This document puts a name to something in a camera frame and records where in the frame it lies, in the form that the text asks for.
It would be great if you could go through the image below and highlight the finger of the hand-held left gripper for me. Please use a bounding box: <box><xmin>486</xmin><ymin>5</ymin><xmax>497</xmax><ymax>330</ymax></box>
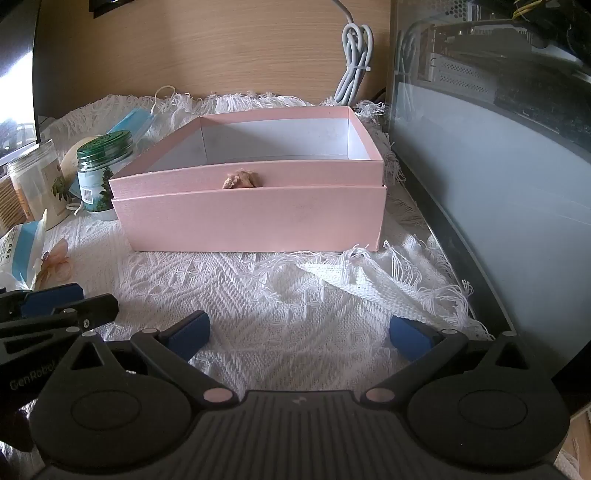
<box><xmin>0</xmin><ymin>283</ymin><xmax>85</xmax><ymax>320</ymax></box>
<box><xmin>0</xmin><ymin>294</ymin><xmax>119</xmax><ymax>367</ymax></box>

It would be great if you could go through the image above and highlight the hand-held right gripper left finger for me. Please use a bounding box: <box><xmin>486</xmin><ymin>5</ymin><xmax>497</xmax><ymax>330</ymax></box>
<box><xmin>69</xmin><ymin>310</ymin><xmax>237</xmax><ymax>407</ymax></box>

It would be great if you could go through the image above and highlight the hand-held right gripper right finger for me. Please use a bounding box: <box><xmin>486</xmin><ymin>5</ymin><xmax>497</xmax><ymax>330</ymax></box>
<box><xmin>361</xmin><ymin>316</ymin><xmax>551</xmax><ymax>407</ymax></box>

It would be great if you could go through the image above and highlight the blue white tissue packet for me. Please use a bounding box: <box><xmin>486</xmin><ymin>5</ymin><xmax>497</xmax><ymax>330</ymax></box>
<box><xmin>0</xmin><ymin>209</ymin><xmax>49</xmax><ymax>291</ymax></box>

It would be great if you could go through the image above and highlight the pink cardboard box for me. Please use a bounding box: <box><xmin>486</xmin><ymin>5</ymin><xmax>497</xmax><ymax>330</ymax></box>
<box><xmin>109</xmin><ymin>105</ymin><xmax>387</xmax><ymax>253</ymax></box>

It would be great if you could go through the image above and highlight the peach ribbon bow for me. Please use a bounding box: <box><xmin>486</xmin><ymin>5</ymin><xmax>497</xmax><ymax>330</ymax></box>
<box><xmin>35</xmin><ymin>237</ymin><xmax>72</xmax><ymax>289</ymax></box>

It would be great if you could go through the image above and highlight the white knitted cloth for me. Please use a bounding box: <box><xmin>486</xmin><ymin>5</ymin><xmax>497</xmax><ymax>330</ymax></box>
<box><xmin>0</xmin><ymin>91</ymin><xmax>496</xmax><ymax>467</ymax></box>

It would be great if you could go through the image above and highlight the clear plastic jar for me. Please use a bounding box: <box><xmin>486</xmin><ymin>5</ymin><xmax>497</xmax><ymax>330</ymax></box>
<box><xmin>6</xmin><ymin>138</ymin><xmax>71</xmax><ymax>230</ymax></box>

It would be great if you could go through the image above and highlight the green lidded glass jar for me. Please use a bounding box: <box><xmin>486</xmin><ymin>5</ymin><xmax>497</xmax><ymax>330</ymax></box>
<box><xmin>75</xmin><ymin>129</ymin><xmax>136</xmax><ymax>222</ymax></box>

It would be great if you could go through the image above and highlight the cream round ball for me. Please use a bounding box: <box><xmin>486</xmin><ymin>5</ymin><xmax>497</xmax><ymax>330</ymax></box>
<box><xmin>60</xmin><ymin>136</ymin><xmax>94</xmax><ymax>185</ymax></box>

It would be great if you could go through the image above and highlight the small beige bow knob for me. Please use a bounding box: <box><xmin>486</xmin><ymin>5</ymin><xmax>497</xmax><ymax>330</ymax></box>
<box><xmin>222</xmin><ymin>169</ymin><xmax>263</xmax><ymax>190</ymax></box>

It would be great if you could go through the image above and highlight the glass panel computer case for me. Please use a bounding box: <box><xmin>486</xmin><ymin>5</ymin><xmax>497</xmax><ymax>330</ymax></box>
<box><xmin>386</xmin><ymin>0</ymin><xmax>591</xmax><ymax>418</ymax></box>

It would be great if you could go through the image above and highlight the blue face mask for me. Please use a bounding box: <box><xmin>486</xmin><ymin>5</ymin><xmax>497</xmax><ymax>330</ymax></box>
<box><xmin>67</xmin><ymin>84</ymin><xmax>180</xmax><ymax>216</ymax></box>

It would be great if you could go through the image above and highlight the black monitor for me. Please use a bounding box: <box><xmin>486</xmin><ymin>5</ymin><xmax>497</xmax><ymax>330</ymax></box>
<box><xmin>0</xmin><ymin>0</ymin><xmax>41</xmax><ymax>155</ymax></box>

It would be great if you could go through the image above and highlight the white coiled cable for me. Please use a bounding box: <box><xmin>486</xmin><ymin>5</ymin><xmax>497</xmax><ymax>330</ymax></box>
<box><xmin>329</xmin><ymin>0</ymin><xmax>376</xmax><ymax>106</ymax></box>

